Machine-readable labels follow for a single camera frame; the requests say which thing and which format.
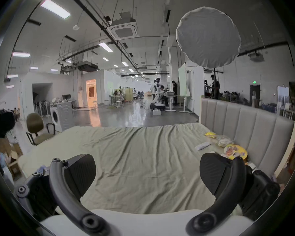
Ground white hand controller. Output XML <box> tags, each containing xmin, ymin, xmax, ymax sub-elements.
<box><xmin>195</xmin><ymin>142</ymin><xmax>212</xmax><ymax>151</ymax></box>

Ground white robot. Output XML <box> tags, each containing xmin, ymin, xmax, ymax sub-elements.
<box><xmin>149</xmin><ymin>77</ymin><xmax>167</xmax><ymax>112</ymax></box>

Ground olive office chair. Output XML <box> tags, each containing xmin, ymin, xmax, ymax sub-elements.
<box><xmin>26</xmin><ymin>113</ymin><xmax>56</xmax><ymax>146</ymax></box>

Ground clear plastic bag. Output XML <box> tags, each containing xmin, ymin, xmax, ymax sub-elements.
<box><xmin>214</xmin><ymin>135</ymin><xmax>234</xmax><ymax>147</ymax></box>

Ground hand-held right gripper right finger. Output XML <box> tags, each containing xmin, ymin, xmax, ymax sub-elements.
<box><xmin>186</xmin><ymin>153</ymin><xmax>281</xmax><ymax>236</ymax></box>

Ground white desk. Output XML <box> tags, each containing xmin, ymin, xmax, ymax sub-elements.
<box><xmin>163</xmin><ymin>94</ymin><xmax>193</xmax><ymax>113</ymax></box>

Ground beige padded headboard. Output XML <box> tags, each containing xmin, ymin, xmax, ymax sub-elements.
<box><xmin>200</xmin><ymin>97</ymin><xmax>295</xmax><ymax>179</ymax></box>

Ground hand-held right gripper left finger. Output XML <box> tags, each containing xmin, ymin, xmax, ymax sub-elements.
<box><xmin>16</xmin><ymin>154</ymin><xmax>111</xmax><ymax>236</ymax></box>

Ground white washing machine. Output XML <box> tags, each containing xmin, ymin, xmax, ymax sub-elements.
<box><xmin>50</xmin><ymin>102</ymin><xmax>75</xmax><ymax>133</ymax></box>

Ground colourful printed snack bag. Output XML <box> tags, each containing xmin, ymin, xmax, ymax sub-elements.
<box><xmin>223</xmin><ymin>144</ymin><xmax>248</xmax><ymax>161</ymax></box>

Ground brown carton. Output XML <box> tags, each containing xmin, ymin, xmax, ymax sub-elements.
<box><xmin>0</xmin><ymin>137</ymin><xmax>24</xmax><ymax>179</ymax></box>

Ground bed with pale green sheet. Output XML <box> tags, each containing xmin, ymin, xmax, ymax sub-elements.
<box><xmin>17</xmin><ymin>122</ymin><xmax>251</xmax><ymax>215</ymax></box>

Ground round white softbox lamp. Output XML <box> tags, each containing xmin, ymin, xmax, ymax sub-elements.
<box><xmin>176</xmin><ymin>6</ymin><xmax>242</xmax><ymax>100</ymax></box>

